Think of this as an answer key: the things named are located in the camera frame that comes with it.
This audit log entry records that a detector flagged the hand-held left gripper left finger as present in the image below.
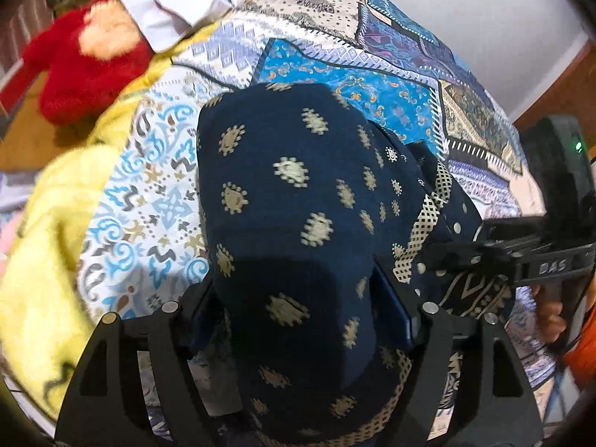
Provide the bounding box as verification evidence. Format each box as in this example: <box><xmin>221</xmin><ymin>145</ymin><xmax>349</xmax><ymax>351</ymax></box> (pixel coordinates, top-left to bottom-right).
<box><xmin>53</xmin><ymin>279</ymin><xmax>243</xmax><ymax>447</ymax></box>

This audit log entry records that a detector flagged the red plush toy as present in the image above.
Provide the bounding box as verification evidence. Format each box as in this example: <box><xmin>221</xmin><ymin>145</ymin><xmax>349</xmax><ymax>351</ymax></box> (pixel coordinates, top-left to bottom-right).
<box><xmin>21</xmin><ymin>0</ymin><xmax>156</xmax><ymax>126</ymax></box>

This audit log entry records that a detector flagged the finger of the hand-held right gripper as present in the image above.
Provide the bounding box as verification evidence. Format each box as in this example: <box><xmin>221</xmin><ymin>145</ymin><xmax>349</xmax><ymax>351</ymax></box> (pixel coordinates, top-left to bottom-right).
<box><xmin>421</xmin><ymin>216</ymin><xmax>545</xmax><ymax>285</ymax></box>

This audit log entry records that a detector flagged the white cloth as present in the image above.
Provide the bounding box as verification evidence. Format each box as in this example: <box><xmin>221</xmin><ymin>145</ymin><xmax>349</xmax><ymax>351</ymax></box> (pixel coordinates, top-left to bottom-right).
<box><xmin>114</xmin><ymin>0</ymin><xmax>271</xmax><ymax>54</ymax></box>

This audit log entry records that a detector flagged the patchwork patterned bedsheet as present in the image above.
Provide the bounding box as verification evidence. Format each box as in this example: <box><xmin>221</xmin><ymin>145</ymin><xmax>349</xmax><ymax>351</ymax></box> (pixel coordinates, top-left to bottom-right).
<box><xmin>77</xmin><ymin>0</ymin><xmax>559</xmax><ymax>447</ymax></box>

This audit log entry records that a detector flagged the person's right hand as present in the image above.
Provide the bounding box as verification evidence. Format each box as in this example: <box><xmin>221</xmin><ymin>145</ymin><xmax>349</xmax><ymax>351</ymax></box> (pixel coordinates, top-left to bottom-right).
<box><xmin>531</xmin><ymin>284</ymin><xmax>566</xmax><ymax>348</ymax></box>

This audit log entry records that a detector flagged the pale pink cloth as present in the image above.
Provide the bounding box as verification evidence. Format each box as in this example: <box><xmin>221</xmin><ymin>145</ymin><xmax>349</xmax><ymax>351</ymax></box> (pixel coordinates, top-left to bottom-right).
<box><xmin>0</xmin><ymin>172</ymin><xmax>29</xmax><ymax>280</ymax></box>

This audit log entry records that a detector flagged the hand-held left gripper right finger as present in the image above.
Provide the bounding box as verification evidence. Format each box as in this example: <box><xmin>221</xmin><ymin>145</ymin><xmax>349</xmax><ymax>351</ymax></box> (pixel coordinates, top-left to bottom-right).
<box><xmin>370</xmin><ymin>265</ymin><xmax>543</xmax><ymax>447</ymax></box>

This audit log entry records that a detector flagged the yellow fleece blanket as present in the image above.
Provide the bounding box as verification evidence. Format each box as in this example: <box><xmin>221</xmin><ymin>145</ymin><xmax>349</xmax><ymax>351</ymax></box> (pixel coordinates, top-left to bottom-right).
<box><xmin>0</xmin><ymin>23</ymin><xmax>224</xmax><ymax>429</ymax></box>

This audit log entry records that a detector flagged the striped curtain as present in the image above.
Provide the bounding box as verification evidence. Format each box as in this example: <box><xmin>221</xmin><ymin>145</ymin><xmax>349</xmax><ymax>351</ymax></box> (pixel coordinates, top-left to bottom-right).
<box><xmin>0</xmin><ymin>0</ymin><xmax>61</xmax><ymax>85</ymax></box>

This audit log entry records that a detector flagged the navy patterned garment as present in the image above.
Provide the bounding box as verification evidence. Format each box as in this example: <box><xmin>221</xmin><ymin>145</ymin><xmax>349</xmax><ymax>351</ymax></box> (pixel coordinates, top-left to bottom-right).
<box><xmin>196</xmin><ymin>81</ymin><xmax>517</xmax><ymax>447</ymax></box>

